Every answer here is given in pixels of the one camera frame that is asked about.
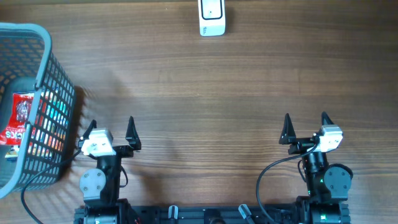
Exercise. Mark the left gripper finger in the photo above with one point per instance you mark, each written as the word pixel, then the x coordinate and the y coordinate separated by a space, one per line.
pixel 132 136
pixel 92 126

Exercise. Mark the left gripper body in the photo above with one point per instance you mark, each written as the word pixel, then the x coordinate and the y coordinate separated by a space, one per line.
pixel 124 152

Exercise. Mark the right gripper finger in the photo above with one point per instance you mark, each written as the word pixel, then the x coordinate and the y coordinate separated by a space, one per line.
pixel 288 135
pixel 325 119

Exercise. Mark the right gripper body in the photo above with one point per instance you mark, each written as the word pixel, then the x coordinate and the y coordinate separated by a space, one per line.
pixel 301 145

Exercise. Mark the red snack bag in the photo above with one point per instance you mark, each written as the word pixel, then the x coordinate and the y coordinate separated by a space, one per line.
pixel 21 105

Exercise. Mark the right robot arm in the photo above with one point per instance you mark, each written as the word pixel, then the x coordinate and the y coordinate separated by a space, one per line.
pixel 327 184

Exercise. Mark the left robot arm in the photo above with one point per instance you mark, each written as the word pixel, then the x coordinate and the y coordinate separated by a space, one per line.
pixel 100 186

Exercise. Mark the white barcode scanner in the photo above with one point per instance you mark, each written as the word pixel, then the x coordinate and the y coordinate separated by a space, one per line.
pixel 212 17

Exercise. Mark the grey plastic mesh basket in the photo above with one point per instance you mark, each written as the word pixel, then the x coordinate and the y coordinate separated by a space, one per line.
pixel 29 65

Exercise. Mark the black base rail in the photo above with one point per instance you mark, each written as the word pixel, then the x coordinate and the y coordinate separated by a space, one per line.
pixel 280 213

